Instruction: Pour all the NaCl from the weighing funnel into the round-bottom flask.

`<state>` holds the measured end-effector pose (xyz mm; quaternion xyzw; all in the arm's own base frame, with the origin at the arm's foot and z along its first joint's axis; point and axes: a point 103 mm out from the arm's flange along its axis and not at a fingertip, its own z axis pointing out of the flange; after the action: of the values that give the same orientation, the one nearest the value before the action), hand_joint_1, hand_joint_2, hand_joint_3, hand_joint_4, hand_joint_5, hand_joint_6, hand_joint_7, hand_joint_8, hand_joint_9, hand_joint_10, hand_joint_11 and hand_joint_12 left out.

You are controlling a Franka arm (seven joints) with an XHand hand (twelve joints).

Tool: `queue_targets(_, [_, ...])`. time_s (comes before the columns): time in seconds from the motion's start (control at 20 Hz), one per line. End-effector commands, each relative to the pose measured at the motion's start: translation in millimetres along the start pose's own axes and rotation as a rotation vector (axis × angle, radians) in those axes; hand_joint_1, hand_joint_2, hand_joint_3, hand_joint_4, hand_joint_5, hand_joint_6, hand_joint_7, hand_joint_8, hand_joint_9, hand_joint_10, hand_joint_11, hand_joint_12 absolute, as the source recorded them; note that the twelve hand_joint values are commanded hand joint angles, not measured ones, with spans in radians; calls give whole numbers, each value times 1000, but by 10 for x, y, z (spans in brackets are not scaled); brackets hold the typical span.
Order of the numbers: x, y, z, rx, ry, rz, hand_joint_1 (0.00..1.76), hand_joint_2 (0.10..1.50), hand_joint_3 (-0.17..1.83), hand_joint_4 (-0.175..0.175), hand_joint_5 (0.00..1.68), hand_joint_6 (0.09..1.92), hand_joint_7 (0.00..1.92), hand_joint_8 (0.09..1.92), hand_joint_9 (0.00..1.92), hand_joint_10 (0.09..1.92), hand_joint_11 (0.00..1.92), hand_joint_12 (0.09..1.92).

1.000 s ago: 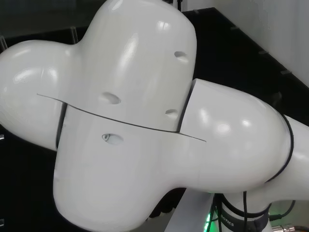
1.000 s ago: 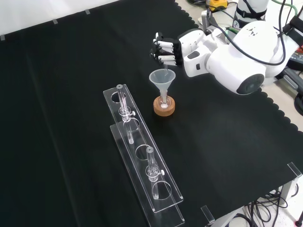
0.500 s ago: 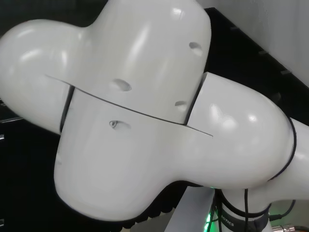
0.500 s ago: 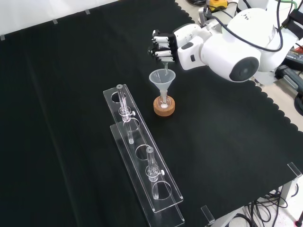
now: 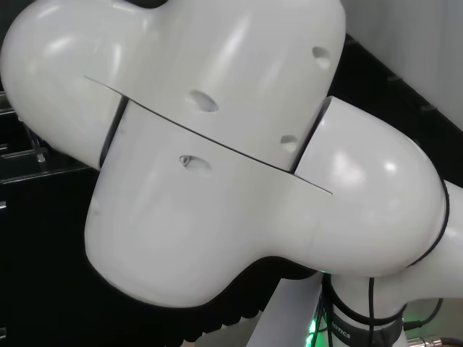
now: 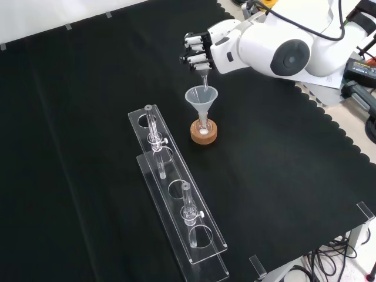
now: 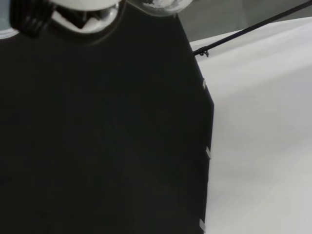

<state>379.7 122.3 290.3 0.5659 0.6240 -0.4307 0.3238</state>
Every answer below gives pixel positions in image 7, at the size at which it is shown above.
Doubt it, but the black tripod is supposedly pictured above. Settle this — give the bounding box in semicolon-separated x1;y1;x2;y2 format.
192;0;312;58

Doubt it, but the black cloth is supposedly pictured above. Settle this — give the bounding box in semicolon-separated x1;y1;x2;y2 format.
0;0;216;234

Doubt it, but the white sheet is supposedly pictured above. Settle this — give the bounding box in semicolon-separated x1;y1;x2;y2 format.
189;16;312;234

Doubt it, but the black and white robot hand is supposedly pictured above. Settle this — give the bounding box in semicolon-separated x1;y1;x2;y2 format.
9;0;120;38

